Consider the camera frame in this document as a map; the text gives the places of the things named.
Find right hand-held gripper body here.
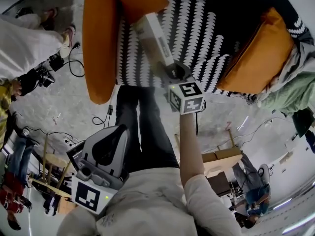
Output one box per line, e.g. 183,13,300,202
167,76,206,116

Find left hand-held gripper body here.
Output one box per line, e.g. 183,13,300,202
70,156,130,215

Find green bordered book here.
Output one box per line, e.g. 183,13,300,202
131,12,177,70

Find orange sofa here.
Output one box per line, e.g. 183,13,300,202
81,0,296,105

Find person's right forearm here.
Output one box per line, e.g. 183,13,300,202
179,112,205,189

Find person's black trousers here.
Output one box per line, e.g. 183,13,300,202
115,85,181,175

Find wooden chair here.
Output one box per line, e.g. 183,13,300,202
27,131,75,214

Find person's white shirt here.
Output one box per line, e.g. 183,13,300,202
56,167,243,236

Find light wooden side table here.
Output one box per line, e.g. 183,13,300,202
174,128,245,179

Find small orange cushion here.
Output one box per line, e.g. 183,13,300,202
107,0,171,26

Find large orange cushion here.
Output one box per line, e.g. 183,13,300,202
216,6,296,95

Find grey cloth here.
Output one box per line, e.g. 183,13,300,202
255,28,315,101

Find black power adapter cable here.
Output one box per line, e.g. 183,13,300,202
92,104,114,128

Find black floor cable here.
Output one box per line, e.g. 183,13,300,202
63,41,86,78

